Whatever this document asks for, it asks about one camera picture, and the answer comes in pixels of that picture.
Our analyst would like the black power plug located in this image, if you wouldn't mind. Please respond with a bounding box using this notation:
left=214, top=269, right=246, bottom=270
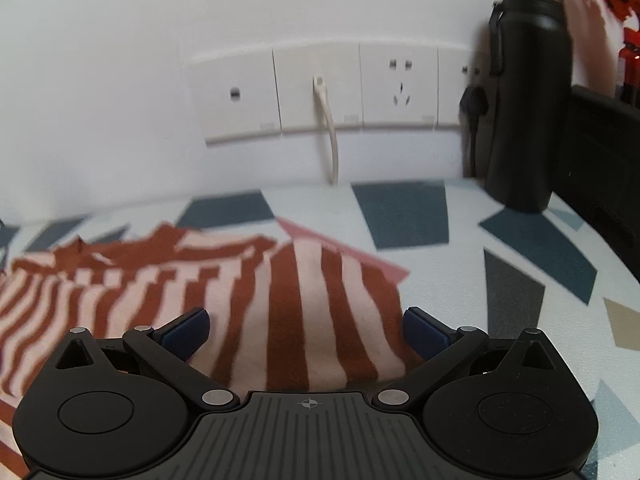
left=460, top=84, right=489, bottom=178

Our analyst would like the black box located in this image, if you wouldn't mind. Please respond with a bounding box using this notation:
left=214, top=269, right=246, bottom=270
left=555, top=86, right=639, bottom=276

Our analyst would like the black water bottle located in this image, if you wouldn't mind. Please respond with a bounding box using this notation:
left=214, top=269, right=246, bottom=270
left=485, top=0, right=573, bottom=212

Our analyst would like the white wall socket panel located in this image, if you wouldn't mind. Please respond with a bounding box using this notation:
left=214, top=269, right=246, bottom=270
left=186, top=42, right=489, bottom=143

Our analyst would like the rust white striped sweater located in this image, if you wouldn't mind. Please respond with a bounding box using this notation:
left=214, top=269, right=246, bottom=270
left=0, top=224, right=426, bottom=478

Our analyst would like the white cable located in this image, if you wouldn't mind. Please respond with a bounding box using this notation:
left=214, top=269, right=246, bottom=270
left=311, top=74, right=342, bottom=187

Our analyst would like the geometric patterned tablecloth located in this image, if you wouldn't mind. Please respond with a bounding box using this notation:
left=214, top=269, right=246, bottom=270
left=1, top=180, right=639, bottom=479

